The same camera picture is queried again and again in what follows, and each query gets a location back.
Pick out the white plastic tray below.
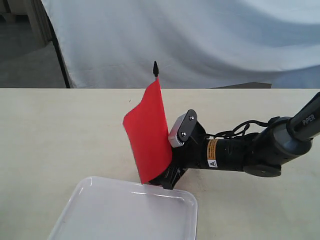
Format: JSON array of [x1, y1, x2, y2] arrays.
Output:
[[48, 176, 198, 240]]

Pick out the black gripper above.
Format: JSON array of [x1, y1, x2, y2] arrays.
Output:
[[149, 122, 206, 190]]

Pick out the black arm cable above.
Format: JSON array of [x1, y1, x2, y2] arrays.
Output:
[[205, 117, 281, 140]]

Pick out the white backdrop cloth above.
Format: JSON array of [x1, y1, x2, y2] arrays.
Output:
[[43, 0, 320, 89]]

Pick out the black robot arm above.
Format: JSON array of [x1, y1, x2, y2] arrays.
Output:
[[150, 93, 320, 190]]

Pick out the wooden furniture in background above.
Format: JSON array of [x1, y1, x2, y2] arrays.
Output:
[[0, 0, 52, 48]]

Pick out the red flag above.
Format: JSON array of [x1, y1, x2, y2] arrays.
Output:
[[123, 62, 172, 184]]

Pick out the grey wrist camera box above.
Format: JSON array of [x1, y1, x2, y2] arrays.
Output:
[[168, 109, 197, 148]]

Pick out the black backdrop stand pole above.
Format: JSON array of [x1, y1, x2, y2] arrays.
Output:
[[49, 21, 71, 89]]

